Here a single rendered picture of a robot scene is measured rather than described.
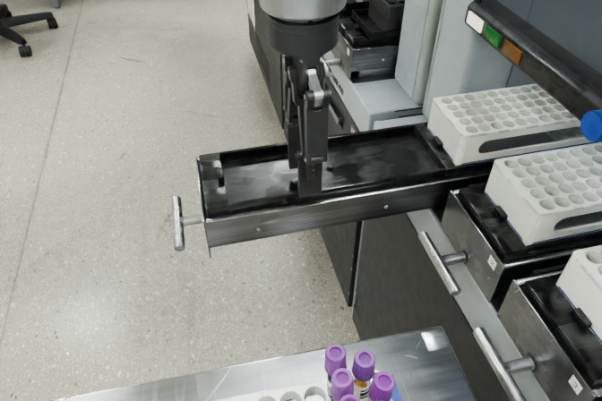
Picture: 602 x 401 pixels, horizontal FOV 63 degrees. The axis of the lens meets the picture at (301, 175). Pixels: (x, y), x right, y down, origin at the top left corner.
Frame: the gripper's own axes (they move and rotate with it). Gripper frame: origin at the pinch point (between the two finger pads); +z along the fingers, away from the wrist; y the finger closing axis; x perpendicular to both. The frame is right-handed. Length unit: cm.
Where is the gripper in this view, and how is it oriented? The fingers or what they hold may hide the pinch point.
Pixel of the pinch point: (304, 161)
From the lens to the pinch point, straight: 64.0
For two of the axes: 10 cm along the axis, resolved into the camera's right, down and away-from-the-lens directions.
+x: -9.7, 1.6, -1.7
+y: -2.4, -6.3, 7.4
